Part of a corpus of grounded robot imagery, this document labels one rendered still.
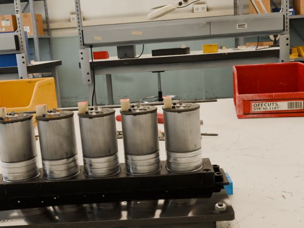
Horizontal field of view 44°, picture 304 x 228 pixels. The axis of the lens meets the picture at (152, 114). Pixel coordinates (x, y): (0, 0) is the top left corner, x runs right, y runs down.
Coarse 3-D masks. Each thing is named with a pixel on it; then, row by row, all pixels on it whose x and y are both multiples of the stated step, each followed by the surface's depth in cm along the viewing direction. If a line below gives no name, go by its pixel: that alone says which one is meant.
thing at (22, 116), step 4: (4, 116) 24; (20, 116) 25; (24, 116) 25; (28, 116) 25; (32, 116) 25; (0, 120) 24; (4, 120) 24; (8, 120) 24; (12, 120) 24; (16, 120) 24; (20, 120) 24
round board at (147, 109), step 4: (132, 108) 24; (144, 108) 25; (148, 108) 24; (152, 108) 24; (156, 108) 24; (120, 112) 24; (124, 112) 24; (128, 112) 24; (132, 112) 23; (136, 112) 23; (140, 112) 23; (144, 112) 23; (148, 112) 24
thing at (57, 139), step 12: (48, 120) 24; (60, 120) 24; (72, 120) 25; (48, 132) 24; (60, 132) 24; (72, 132) 25; (48, 144) 24; (60, 144) 24; (72, 144) 25; (48, 156) 24; (60, 156) 24; (72, 156) 25; (48, 168) 24; (60, 168) 24; (72, 168) 25
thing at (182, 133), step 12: (168, 120) 24; (180, 120) 23; (192, 120) 24; (168, 132) 24; (180, 132) 24; (192, 132) 24; (168, 144) 24; (180, 144) 24; (192, 144) 24; (168, 156) 24; (180, 156) 24; (192, 156) 24; (168, 168) 25; (180, 168) 24; (192, 168) 24
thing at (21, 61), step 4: (16, 56) 254; (20, 56) 254; (24, 56) 254; (20, 60) 254; (24, 60) 254; (20, 64) 255; (24, 64) 255; (28, 64) 262; (32, 64) 266; (20, 68) 255; (24, 68) 255; (20, 72) 256; (24, 72) 256; (20, 76) 257; (24, 76) 256
